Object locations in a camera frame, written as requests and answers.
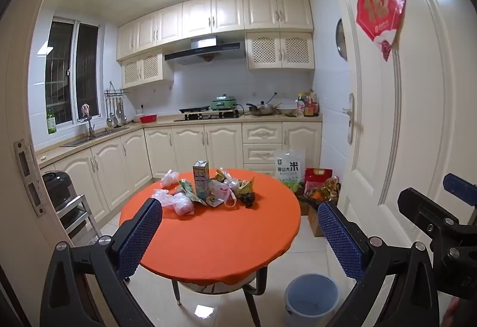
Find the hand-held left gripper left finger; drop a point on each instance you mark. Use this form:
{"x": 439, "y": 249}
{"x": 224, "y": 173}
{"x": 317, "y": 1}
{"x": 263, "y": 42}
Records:
{"x": 141, "y": 234}

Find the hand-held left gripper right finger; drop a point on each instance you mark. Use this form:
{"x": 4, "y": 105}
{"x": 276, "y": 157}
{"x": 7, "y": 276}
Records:
{"x": 343, "y": 241}

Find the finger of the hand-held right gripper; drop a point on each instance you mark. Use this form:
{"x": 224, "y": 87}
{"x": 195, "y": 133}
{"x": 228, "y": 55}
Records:
{"x": 425, "y": 206}
{"x": 460, "y": 185}

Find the green white snack wrapper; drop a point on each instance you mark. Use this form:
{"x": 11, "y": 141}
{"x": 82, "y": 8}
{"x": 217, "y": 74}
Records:
{"x": 188, "y": 191}

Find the pale blue plastic bucket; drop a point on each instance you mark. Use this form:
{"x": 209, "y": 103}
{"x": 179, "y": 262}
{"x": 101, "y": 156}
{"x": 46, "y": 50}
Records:
{"x": 313, "y": 297}

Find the cardboard box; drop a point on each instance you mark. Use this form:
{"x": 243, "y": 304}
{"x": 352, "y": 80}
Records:
{"x": 316, "y": 224}
{"x": 303, "y": 206}

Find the clear crumpled plastic bag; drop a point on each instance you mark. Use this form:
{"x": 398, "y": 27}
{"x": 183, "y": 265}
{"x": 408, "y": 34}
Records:
{"x": 162, "y": 197}

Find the pink white plastic bag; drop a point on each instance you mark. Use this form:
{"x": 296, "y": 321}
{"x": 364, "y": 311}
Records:
{"x": 183, "y": 206}

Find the small white plastic bag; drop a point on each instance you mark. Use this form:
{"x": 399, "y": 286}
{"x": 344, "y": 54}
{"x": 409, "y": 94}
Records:
{"x": 169, "y": 178}

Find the metal step stool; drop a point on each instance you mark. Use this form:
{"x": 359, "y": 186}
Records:
{"x": 76, "y": 215}

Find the red packaged food bag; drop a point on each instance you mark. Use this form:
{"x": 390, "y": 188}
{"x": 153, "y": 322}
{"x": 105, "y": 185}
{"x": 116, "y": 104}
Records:
{"x": 316, "y": 178}

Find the white panel door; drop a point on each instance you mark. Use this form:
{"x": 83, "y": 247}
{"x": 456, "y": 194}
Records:
{"x": 410, "y": 125}

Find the milk carton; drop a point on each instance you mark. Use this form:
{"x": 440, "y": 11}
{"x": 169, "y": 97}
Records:
{"x": 201, "y": 178}

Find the orange tablecloth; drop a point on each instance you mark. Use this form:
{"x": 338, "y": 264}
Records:
{"x": 223, "y": 237}

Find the round table black legs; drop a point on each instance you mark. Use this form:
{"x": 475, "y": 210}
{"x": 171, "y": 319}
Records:
{"x": 208, "y": 286}

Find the white plastic bag red print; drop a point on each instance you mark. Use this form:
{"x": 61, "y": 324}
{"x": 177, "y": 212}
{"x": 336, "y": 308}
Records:
{"x": 220, "y": 193}

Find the white green rice bag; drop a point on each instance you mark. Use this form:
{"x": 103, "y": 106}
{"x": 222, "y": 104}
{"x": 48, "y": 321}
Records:
{"x": 290, "y": 168}

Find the cream lower kitchen cabinets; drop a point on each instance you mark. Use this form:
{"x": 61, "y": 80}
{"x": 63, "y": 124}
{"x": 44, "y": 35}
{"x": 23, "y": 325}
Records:
{"x": 186, "y": 148}

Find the black round appliance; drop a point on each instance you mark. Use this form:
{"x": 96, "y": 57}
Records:
{"x": 56, "y": 187}

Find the green yellow wrapper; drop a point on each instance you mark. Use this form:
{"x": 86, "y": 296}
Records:
{"x": 222, "y": 175}

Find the steel kitchen sink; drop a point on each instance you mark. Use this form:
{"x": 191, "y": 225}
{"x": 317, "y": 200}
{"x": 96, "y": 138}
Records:
{"x": 93, "y": 137}

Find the gold snack wrapper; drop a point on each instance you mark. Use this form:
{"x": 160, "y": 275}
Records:
{"x": 248, "y": 186}

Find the red plastic basin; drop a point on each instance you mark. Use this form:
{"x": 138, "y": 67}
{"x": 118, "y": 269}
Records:
{"x": 148, "y": 118}

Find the metal sink faucet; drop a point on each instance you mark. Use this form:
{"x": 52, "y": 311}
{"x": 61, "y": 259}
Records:
{"x": 90, "y": 127}

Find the hanging kitchen utensils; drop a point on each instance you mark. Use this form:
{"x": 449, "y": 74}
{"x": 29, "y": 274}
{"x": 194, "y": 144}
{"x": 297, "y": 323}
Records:
{"x": 115, "y": 107}

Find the pink scrubber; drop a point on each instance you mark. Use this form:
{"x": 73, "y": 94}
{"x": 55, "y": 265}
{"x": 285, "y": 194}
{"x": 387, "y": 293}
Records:
{"x": 85, "y": 111}

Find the black gas stove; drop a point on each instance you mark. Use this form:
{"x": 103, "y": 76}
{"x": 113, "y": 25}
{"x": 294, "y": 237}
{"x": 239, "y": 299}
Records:
{"x": 208, "y": 116}

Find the black griddle pan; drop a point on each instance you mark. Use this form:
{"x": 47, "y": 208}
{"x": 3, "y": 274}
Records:
{"x": 193, "y": 109}

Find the cluster of condiment bottles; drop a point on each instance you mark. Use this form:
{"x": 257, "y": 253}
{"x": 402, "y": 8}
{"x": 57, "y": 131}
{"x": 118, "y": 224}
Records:
{"x": 307, "y": 105}

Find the green glass bottle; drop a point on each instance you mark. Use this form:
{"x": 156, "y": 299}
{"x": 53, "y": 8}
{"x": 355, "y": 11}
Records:
{"x": 51, "y": 124}

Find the wok with lid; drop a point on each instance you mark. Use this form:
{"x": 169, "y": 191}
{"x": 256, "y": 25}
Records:
{"x": 262, "y": 110}

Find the green electric pot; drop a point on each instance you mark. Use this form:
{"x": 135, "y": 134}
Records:
{"x": 223, "y": 103}

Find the kitchen window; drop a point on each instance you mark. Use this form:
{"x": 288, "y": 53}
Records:
{"x": 70, "y": 70}

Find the round metal lid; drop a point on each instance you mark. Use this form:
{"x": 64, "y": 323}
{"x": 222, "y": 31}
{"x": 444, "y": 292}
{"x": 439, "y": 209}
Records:
{"x": 341, "y": 40}

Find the range hood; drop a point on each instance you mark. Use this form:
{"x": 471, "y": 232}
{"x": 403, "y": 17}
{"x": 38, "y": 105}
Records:
{"x": 205, "y": 49}

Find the red paper door decoration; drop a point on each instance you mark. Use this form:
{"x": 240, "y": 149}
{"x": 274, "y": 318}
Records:
{"x": 380, "y": 6}

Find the white door frame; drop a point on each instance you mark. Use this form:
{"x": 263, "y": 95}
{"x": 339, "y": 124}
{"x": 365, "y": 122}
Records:
{"x": 22, "y": 88}

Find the cream upper wall cabinets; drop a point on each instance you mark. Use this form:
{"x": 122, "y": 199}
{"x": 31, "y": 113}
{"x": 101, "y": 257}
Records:
{"x": 223, "y": 12}

